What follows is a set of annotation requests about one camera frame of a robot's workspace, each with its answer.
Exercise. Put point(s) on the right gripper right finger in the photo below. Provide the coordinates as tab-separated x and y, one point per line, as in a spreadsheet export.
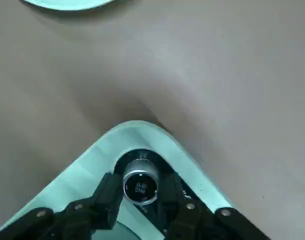
182	220

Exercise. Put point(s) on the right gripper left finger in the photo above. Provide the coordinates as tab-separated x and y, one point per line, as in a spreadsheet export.
102	207

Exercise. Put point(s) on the silver black control knob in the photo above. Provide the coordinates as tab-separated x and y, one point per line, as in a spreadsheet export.
140	185

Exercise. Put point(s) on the mint green cooking machine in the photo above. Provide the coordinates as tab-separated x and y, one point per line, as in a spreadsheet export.
137	137

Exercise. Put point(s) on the pale green round plate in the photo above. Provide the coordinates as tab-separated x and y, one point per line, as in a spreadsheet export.
75	3

